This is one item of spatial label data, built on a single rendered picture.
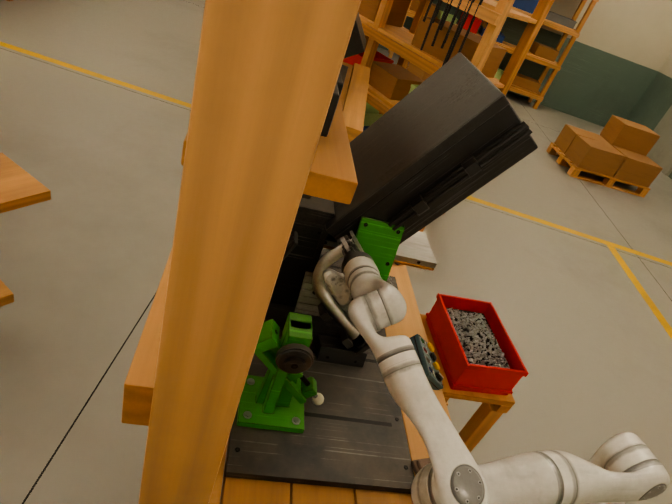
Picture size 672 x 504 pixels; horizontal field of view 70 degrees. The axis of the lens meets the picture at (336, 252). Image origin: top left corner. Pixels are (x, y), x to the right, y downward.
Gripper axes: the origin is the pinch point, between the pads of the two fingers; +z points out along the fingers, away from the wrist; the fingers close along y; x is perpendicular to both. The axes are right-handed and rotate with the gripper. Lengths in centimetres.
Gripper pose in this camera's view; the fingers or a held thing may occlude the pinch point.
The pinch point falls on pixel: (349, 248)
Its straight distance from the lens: 116.5
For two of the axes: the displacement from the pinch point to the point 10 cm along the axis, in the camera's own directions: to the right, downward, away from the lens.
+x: -8.8, 4.8, 0.6
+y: -4.6, -8.0, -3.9
